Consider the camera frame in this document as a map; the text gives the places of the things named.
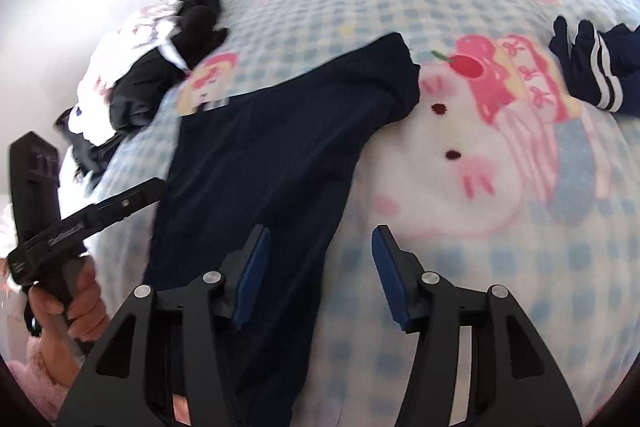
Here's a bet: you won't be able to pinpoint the navy sailor garment white trim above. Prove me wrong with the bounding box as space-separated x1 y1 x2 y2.
143 32 420 426

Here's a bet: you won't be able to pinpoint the black and white clothes pile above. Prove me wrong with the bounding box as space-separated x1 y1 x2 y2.
54 0 228 184

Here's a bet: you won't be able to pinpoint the folded navy striped clothes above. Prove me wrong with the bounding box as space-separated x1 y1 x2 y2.
549 16 640 117

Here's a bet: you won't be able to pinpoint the person's left hand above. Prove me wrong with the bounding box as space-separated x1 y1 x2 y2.
28 256 110 388

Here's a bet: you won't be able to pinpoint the blue checkered cartoon blanket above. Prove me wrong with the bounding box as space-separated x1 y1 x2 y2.
57 0 640 427

